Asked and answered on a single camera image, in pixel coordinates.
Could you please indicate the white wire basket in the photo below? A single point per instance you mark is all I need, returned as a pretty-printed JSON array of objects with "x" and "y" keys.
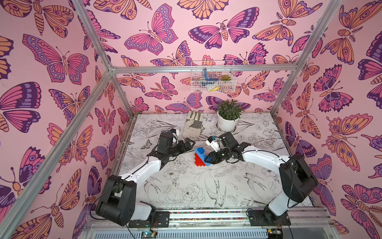
[{"x": 225, "y": 73}]

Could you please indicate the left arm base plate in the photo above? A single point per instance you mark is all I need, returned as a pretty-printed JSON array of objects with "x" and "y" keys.
[{"x": 159, "y": 219}]

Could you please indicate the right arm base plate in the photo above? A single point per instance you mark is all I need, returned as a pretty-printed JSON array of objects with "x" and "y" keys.
[{"x": 266, "y": 218}]

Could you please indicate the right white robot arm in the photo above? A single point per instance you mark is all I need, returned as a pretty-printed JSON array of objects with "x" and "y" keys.
[{"x": 297, "y": 179}]

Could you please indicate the red long lego top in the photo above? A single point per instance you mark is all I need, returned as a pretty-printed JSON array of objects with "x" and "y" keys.
[{"x": 198, "y": 161}]

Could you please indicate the aluminium front rail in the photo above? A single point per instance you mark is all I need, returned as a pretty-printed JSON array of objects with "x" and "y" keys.
[{"x": 298, "y": 217}]

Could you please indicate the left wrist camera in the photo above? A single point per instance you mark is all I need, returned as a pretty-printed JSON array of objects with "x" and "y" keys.
[{"x": 175, "y": 134}]

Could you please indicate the potted green plant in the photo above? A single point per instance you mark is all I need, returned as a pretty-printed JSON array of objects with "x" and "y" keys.
[{"x": 229, "y": 112}]

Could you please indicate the blue long lego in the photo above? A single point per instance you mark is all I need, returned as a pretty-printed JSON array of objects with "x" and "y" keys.
[{"x": 202, "y": 155}]

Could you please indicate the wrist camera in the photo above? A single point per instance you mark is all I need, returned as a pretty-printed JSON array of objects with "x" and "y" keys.
[
  {"x": 175, "y": 134},
  {"x": 213, "y": 142}
]

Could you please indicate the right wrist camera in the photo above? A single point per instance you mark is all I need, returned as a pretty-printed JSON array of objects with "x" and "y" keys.
[{"x": 213, "y": 142}]

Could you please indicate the blue toy in basket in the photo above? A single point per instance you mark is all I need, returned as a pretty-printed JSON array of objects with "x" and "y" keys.
[{"x": 207, "y": 79}]

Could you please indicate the small blue lego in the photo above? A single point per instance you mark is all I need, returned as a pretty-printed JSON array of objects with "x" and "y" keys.
[{"x": 200, "y": 150}]

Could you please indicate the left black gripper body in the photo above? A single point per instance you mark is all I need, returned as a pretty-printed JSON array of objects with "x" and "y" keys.
[{"x": 175, "y": 150}]

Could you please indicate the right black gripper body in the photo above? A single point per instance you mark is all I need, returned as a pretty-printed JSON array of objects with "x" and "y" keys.
[{"x": 218, "y": 152}]

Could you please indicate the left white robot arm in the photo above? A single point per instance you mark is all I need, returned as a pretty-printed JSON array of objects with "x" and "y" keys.
[{"x": 117, "y": 202}]

